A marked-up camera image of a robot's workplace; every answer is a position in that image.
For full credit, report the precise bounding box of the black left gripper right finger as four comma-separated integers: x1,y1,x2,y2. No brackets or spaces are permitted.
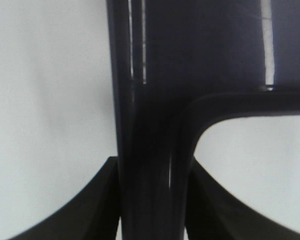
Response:
185,160,300,240

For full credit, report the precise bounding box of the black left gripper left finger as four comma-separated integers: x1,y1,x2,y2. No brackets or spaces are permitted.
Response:
13,156,121,240

